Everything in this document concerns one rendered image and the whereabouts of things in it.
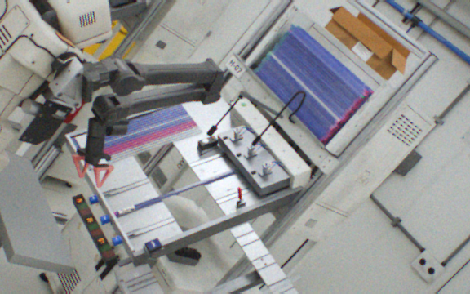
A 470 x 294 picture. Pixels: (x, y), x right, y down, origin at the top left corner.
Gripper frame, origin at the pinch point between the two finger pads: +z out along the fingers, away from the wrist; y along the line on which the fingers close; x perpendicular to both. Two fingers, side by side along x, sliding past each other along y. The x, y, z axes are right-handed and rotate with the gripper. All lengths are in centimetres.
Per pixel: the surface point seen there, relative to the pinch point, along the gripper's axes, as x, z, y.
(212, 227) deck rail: -48, 19, -12
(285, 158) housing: -81, -6, -14
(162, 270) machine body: -48, 46, 10
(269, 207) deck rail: -71, 12, -18
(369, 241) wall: -217, 64, 13
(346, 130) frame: -85, -23, -35
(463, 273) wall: -217, 60, -46
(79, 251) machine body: -44, 58, 61
